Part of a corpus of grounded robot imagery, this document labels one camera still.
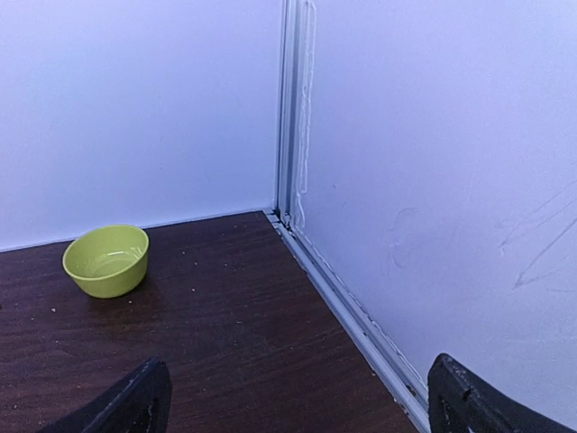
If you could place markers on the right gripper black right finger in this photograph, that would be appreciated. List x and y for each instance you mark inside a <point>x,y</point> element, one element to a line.
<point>461,401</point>

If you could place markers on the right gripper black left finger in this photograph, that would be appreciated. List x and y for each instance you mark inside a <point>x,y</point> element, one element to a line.
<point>139,402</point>

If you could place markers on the lime green bowl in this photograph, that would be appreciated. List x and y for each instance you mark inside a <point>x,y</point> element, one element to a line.
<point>108,262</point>

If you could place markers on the right side aluminium floor rail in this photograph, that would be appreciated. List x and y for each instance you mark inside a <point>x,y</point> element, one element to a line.
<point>385,359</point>

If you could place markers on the right aluminium frame post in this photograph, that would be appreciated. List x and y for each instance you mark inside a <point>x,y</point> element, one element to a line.
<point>297,63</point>

